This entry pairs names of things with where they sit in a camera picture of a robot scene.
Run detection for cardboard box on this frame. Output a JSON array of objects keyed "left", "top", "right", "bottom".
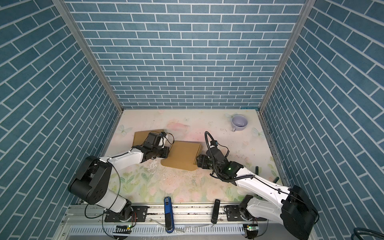
[{"left": 132, "top": 129, "right": 164, "bottom": 146}]

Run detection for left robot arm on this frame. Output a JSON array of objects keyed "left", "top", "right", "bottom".
[{"left": 68, "top": 131, "right": 170, "bottom": 222}]

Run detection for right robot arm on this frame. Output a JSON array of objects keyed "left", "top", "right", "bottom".
[{"left": 196, "top": 148, "right": 320, "bottom": 240}]

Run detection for lavender ceramic cup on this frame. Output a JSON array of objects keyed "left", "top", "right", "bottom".
[{"left": 231, "top": 115, "right": 248, "bottom": 132}]

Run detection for blue black handheld tool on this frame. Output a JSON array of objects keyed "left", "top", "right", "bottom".
[{"left": 164, "top": 197, "right": 175, "bottom": 234}]

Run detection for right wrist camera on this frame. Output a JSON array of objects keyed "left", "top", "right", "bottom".
[{"left": 204, "top": 131, "right": 230, "bottom": 158}]

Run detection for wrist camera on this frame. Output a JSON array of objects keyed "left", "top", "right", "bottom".
[
  {"left": 204, "top": 131, "right": 230, "bottom": 158},
  {"left": 144, "top": 132, "right": 167, "bottom": 149}
]

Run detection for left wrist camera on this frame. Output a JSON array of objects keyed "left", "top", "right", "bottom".
[{"left": 144, "top": 132, "right": 167, "bottom": 149}]

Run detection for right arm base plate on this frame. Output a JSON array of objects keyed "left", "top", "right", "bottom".
[{"left": 223, "top": 205, "right": 267, "bottom": 222}]

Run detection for green handled pliers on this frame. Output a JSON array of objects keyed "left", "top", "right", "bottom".
[{"left": 255, "top": 164, "right": 280, "bottom": 184}]

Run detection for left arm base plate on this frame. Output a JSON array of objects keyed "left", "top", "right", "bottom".
[{"left": 105, "top": 206, "right": 149, "bottom": 223}]

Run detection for aluminium front rail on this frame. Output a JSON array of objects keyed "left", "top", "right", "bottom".
[{"left": 64, "top": 199, "right": 278, "bottom": 225}]

